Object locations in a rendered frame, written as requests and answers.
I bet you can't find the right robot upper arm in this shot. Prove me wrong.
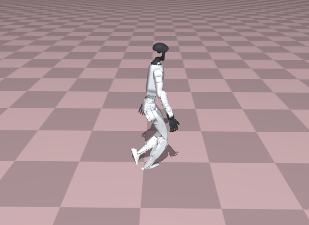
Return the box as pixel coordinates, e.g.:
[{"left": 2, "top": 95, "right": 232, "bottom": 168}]
[{"left": 153, "top": 68, "right": 163, "bottom": 99}]

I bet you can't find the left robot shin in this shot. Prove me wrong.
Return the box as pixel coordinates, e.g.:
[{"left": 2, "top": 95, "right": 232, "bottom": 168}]
[{"left": 137, "top": 134, "right": 157, "bottom": 156}]

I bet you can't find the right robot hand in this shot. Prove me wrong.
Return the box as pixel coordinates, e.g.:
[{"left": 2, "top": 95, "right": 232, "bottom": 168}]
[{"left": 167, "top": 114, "right": 179, "bottom": 132}]

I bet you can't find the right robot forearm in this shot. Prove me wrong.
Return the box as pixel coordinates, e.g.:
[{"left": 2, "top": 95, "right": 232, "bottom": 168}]
[{"left": 160, "top": 92, "right": 173, "bottom": 118}]

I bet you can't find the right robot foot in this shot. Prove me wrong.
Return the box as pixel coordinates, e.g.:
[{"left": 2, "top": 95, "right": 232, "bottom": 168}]
[{"left": 141, "top": 163, "right": 159, "bottom": 169}]

